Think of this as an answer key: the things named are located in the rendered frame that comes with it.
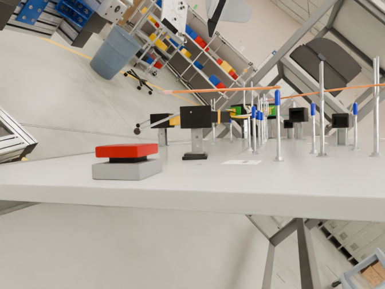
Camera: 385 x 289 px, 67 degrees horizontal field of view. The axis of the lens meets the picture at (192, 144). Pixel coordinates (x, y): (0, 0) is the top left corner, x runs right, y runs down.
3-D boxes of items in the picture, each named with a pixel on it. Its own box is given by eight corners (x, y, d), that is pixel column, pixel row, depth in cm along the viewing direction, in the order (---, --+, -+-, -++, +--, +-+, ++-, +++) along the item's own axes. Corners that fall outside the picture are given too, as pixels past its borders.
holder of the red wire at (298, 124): (311, 138, 106) (311, 108, 105) (305, 140, 94) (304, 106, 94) (297, 138, 108) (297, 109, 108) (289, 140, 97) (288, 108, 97)
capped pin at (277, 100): (271, 160, 41) (269, 84, 41) (279, 160, 42) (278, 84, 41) (277, 161, 40) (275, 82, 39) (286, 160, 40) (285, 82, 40)
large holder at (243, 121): (271, 137, 127) (270, 104, 126) (242, 139, 117) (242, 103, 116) (259, 137, 133) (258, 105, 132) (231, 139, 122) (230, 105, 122)
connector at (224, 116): (203, 122, 55) (203, 112, 55) (229, 122, 55) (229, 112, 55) (204, 122, 52) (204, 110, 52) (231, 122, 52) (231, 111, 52)
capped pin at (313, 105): (316, 153, 49) (315, 102, 48) (307, 153, 50) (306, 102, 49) (319, 153, 50) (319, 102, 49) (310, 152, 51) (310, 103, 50)
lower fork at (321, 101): (329, 157, 43) (328, 59, 42) (316, 157, 43) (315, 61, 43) (327, 156, 45) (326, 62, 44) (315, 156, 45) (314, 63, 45)
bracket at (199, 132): (192, 154, 56) (191, 128, 56) (204, 153, 56) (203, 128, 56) (189, 156, 52) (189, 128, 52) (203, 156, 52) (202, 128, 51)
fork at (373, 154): (385, 156, 41) (385, 54, 40) (370, 156, 42) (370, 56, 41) (381, 155, 43) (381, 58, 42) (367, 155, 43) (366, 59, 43)
